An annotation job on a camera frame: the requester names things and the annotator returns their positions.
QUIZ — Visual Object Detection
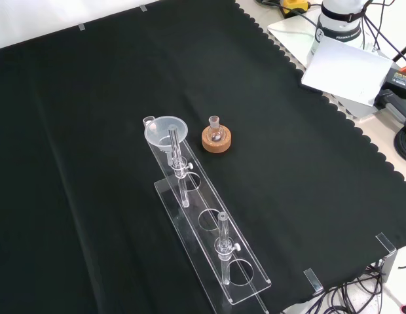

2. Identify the black bench cloth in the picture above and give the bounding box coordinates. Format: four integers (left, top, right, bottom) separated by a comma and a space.
0, 0, 406, 314

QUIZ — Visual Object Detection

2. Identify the clear acrylic funnel stand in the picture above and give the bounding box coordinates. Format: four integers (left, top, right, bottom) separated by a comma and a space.
147, 124, 273, 314

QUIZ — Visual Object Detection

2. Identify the cork flask ring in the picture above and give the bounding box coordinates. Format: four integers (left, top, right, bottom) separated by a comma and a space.
201, 128, 231, 154

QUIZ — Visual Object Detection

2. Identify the clear cloth clamp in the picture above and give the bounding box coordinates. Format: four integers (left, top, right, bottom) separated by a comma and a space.
302, 268, 325, 294
375, 232, 398, 286

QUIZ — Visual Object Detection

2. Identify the black tripod leg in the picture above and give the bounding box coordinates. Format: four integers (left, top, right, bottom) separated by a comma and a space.
390, 34, 406, 69

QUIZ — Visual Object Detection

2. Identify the small glass round-bottom flask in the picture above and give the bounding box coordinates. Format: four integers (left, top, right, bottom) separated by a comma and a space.
206, 115, 225, 143

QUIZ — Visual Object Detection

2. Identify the coiled black cable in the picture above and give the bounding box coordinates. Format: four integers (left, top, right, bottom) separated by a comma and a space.
394, 123, 406, 165

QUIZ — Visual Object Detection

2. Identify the black and orange power adapter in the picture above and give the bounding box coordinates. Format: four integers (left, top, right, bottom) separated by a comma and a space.
374, 63, 406, 127

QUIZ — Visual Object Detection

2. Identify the yellow stop button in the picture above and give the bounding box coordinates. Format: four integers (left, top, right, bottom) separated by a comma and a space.
279, 0, 311, 18

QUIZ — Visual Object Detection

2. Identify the translucent plastic funnel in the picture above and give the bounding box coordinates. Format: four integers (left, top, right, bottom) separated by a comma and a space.
143, 114, 190, 161

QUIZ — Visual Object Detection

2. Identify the black floor cable tangle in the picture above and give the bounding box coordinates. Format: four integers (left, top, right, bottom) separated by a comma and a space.
281, 258, 406, 314

